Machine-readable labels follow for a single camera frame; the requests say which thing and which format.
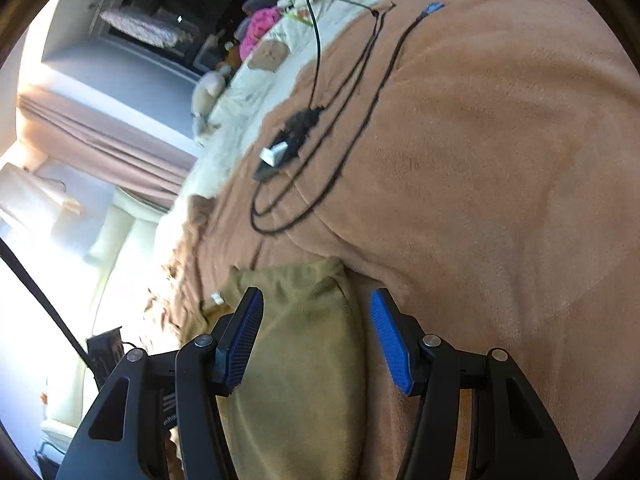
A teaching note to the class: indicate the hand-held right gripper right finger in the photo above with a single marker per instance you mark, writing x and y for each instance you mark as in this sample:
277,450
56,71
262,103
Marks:
392,345

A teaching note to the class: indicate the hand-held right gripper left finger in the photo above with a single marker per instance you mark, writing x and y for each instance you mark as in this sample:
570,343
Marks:
242,340

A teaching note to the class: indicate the olive printed t-shirt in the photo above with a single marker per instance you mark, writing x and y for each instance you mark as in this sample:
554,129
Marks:
300,385

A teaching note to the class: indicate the white padded headboard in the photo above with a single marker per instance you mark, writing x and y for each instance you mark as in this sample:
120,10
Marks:
120,240

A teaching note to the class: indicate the white hanging garment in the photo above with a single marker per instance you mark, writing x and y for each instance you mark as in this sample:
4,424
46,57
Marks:
30,185

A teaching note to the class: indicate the brown blanket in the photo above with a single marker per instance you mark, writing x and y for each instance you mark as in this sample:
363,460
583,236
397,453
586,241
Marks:
475,160

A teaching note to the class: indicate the pink curtain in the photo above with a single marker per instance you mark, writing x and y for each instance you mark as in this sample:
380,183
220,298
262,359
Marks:
100,135

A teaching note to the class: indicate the small black device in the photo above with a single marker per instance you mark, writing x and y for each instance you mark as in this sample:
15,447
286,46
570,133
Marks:
295,125

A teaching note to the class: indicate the cream bed sheet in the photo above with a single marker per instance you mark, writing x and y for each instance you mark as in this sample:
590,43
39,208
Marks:
240,110

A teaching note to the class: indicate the white plush toy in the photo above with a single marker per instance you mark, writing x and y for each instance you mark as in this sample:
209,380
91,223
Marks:
210,90

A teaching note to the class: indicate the brown plush toy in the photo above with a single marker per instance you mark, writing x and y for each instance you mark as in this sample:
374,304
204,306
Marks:
230,57

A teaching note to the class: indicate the pink plush toy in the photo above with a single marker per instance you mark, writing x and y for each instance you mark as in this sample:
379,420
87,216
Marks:
257,30

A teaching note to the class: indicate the floral hanging garment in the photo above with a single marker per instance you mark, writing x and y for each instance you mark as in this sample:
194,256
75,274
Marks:
145,27

